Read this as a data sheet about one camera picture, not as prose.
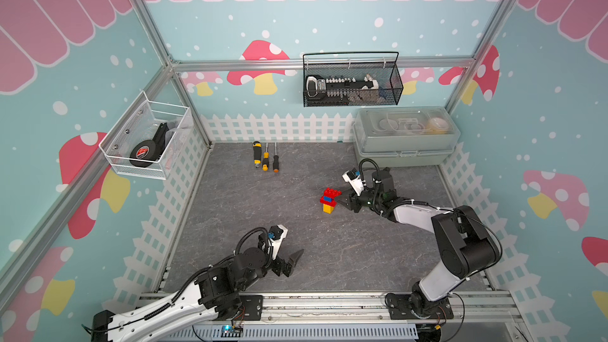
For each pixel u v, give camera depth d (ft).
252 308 2.44
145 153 2.29
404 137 3.34
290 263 2.19
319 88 2.87
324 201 2.98
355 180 2.62
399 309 2.43
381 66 2.96
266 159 3.69
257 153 3.81
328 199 2.94
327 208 3.01
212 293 1.79
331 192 2.93
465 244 1.53
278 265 2.16
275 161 3.68
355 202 2.60
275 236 2.08
